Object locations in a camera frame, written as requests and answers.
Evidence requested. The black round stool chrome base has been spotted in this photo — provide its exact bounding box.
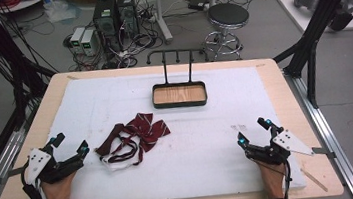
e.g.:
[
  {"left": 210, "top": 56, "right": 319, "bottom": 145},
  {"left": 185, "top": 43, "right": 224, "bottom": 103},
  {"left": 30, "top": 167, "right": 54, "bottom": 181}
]
[{"left": 198, "top": 0, "right": 255, "bottom": 64}]

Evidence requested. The person's left hand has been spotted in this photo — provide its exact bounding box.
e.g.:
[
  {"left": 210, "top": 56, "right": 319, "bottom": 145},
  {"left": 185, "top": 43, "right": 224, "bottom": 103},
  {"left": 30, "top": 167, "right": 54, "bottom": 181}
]
[{"left": 39, "top": 171, "right": 80, "bottom": 199}]

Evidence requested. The person's right hand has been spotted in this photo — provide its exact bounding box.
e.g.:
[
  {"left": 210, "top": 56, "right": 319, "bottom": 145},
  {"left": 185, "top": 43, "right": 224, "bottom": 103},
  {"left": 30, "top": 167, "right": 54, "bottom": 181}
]
[{"left": 256, "top": 158, "right": 290, "bottom": 199}]

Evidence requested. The clear plastic bag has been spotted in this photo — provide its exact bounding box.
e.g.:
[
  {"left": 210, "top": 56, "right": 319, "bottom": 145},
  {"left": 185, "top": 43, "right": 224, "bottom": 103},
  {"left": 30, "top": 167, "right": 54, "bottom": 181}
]
[{"left": 43, "top": 0, "right": 83, "bottom": 26}]

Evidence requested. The dark red striped bow tie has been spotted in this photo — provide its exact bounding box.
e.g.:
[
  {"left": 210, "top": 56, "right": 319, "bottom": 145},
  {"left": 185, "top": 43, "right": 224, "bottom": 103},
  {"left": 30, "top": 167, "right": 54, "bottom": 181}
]
[{"left": 91, "top": 108, "right": 176, "bottom": 174}]

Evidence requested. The grey metal clamp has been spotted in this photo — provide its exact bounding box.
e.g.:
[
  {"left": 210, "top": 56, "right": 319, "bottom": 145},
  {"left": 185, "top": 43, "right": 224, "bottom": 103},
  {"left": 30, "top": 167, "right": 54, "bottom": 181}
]
[
  {"left": 0, "top": 165, "right": 28, "bottom": 186},
  {"left": 311, "top": 144, "right": 337, "bottom": 162}
]

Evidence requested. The black computer tower green sticker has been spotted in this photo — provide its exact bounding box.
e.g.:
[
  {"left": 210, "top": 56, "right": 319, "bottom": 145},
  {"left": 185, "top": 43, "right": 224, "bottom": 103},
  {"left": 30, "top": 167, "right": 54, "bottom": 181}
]
[{"left": 90, "top": 0, "right": 124, "bottom": 56}]

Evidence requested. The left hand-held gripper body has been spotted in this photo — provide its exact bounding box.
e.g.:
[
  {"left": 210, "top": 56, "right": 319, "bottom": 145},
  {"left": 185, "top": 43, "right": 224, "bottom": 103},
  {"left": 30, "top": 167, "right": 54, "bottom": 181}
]
[{"left": 20, "top": 143, "right": 87, "bottom": 188}]

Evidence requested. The white floor board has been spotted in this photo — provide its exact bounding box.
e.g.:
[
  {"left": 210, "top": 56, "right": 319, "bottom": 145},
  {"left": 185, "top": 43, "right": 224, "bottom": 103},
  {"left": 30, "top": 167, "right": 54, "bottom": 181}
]
[{"left": 273, "top": 0, "right": 353, "bottom": 40}]

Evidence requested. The flat black box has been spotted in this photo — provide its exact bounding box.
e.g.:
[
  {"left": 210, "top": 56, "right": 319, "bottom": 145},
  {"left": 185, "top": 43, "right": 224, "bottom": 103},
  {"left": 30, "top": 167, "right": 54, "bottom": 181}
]
[{"left": 186, "top": 0, "right": 214, "bottom": 14}]

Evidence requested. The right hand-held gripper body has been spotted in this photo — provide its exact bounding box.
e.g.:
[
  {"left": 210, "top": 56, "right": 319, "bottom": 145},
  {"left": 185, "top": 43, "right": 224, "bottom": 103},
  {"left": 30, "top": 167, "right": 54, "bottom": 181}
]
[{"left": 242, "top": 125, "right": 317, "bottom": 170}]

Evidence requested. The round white table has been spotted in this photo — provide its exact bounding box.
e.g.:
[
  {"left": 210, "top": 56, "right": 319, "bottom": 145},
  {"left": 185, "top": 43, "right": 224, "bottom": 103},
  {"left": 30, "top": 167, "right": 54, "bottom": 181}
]
[{"left": 0, "top": 0, "right": 53, "bottom": 15}]

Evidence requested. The black metal frame post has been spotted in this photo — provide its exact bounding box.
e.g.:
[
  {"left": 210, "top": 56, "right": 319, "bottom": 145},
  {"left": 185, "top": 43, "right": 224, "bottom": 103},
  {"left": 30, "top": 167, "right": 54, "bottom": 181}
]
[
  {"left": 0, "top": 0, "right": 64, "bottom": 136},
  {"left": 266, "top": 0, "right": 353, "bottom": 113}
]

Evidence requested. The black hook rack wooden tray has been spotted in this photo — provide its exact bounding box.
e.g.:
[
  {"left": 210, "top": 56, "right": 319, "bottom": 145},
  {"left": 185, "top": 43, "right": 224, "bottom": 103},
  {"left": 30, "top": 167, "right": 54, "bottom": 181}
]
[{"left": 145, "top": 45, "right": 215, "bottom": 112}]

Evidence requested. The right gripper thin black cable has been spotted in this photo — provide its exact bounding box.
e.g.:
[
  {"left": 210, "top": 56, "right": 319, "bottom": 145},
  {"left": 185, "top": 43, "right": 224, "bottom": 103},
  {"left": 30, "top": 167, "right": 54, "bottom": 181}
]
[{"left": 279, "top": 157, "right": 294, "bottom": 199}]

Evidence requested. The white bench power supply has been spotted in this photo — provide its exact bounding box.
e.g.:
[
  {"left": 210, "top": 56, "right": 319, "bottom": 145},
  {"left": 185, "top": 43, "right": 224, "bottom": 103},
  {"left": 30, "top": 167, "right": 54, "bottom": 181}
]
[
  {"left": 78, "top": 27, "right": 100, "bottom": 58},
  {"left": 68, "top": 25, "right": 90, "bottom": 55}
]

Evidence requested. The thin wooden stick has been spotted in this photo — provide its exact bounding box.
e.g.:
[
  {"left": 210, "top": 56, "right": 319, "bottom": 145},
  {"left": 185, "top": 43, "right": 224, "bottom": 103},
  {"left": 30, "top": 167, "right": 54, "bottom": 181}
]
[{"left": 299, "top": 165, "right": 330, "bottom": 196}]

